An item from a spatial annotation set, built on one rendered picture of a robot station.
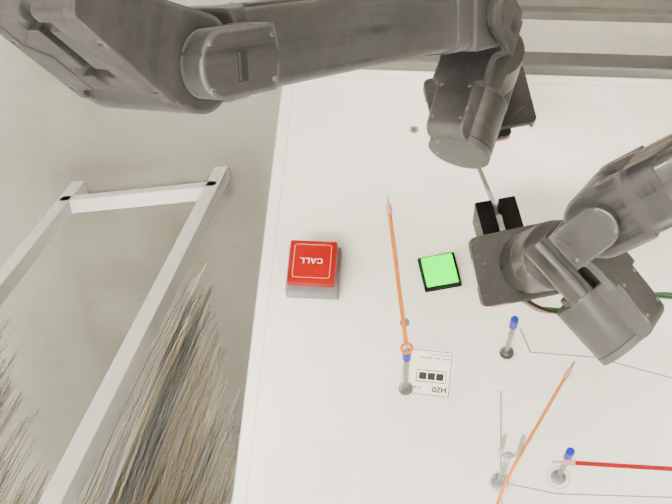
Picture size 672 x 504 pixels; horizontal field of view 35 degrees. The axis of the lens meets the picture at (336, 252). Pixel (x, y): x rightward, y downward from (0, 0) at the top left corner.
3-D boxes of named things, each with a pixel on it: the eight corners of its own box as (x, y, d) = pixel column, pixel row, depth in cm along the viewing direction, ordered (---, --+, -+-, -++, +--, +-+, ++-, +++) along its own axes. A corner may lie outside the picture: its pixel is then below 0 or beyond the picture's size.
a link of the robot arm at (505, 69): (534, 25, 97) (472, 7, 97) (512, 91, 95) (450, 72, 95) (522, 62, 103) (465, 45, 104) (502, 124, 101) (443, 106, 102)
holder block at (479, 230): (511, 215, 113) (515, 195, 110) (524, 261, 111) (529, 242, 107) (471, 221, 113) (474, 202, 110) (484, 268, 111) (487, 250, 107)
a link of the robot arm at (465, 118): (509, -17, 90) (419, -16, 95) (469, 101, 87) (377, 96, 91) (551, 63, 99) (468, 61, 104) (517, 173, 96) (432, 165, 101)
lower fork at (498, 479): (489, 490, 105) (503, 445, 92) (489, 472, 106) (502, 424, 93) (510, 491, 105) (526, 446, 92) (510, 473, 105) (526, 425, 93)
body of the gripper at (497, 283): (586, 286, 101) (608, 283, 93) (480, 308, 100) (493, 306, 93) (572, 218, 101) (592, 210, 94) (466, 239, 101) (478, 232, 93)
